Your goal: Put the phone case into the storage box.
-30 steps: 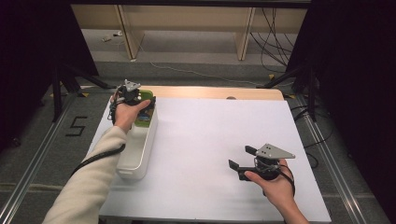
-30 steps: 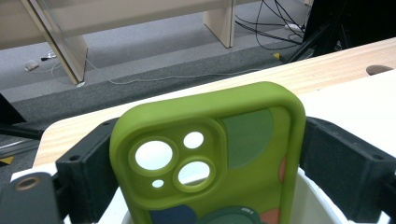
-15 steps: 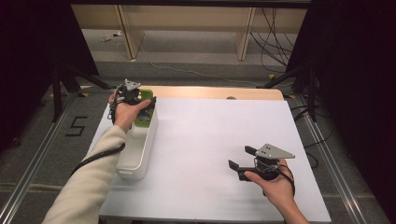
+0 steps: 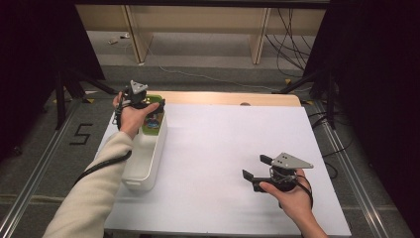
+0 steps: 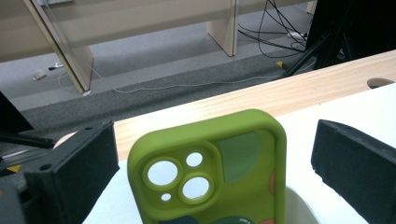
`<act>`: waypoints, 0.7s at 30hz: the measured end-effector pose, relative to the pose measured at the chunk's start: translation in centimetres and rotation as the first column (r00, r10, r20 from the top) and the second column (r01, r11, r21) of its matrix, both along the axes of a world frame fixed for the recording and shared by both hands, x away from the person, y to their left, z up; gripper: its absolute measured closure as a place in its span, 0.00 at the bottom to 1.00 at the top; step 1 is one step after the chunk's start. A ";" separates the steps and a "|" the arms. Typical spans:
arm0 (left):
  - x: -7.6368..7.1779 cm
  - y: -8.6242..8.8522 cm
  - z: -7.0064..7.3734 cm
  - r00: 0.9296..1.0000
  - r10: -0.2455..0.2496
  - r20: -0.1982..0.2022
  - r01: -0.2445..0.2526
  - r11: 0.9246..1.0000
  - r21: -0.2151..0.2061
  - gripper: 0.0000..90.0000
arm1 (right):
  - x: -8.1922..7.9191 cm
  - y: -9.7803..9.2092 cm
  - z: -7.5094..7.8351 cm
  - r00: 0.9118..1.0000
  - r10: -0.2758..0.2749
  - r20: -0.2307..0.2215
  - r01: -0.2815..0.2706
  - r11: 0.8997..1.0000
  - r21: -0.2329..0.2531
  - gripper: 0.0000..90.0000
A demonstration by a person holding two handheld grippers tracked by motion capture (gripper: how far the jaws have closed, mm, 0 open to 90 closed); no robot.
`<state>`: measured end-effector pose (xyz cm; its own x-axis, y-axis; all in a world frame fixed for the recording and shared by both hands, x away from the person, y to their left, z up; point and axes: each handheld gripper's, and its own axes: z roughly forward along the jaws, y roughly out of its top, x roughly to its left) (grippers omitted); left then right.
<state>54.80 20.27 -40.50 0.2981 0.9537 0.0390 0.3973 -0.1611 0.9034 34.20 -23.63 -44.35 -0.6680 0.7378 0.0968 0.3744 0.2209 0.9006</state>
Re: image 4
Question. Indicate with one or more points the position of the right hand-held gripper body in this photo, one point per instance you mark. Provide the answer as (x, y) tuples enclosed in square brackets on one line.
[(290, 162)]

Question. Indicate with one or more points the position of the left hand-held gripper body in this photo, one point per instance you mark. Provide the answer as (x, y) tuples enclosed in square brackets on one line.
[(137, 87)]

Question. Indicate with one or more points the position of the green phone with cartoon case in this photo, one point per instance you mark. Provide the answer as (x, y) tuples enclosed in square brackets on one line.
[(153, 124)]

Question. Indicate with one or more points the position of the white plastic bin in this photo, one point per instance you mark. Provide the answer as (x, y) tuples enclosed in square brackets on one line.
[(145, 158)]

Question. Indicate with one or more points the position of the person's left hand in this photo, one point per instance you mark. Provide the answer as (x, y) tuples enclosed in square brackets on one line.
[(132, 120)]

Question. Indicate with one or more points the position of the person's right hand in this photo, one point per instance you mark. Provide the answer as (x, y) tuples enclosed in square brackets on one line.
[(297, 201)]

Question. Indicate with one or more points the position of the white sheet mat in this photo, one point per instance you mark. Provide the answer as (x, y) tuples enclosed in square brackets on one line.
[(214, 148)]

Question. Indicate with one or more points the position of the small white floor object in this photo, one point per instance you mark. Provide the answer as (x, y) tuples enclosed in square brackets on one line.
[(113, 40), (125, 35)]

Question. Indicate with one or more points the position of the black metal stand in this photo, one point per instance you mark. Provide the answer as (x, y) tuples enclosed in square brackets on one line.
[(60, 99), (330, 99)]

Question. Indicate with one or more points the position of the beige wooden shelf unit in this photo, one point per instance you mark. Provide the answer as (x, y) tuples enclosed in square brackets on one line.
[(198, 20)]

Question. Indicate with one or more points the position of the black curtain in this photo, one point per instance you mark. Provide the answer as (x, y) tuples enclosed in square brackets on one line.
[(29, 49), (379, 66)]

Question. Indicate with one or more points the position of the metal floor rail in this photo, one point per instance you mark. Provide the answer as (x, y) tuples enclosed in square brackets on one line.
[(351, 168), (36, 168)]

